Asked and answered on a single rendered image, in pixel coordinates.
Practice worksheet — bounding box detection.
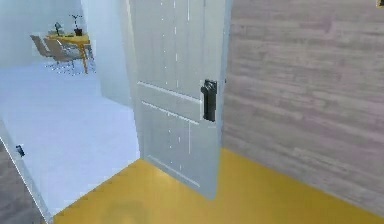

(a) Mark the yellow wooden table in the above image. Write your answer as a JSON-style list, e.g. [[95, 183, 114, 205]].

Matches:
[[45, 33, 92, 75]]

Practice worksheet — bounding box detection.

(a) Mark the small dark desk lamp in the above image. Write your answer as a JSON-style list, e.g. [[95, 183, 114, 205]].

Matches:
[[53, 21, 64, 37]]

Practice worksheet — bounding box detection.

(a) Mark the white panelled room door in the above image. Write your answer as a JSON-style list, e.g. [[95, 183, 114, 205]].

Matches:
[[128, 0, 233, 200]]

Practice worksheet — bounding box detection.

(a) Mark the black door handle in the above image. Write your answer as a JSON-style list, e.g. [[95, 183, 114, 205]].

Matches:
[[200, 79, 218, 123]]

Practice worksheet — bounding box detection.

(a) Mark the grey office chair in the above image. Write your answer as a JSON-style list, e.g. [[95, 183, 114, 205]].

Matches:
[[43, 37, 78, 75]]

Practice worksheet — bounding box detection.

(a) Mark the potted house plant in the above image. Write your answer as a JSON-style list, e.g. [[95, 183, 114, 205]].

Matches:
[[69, 13, 84, 37]]

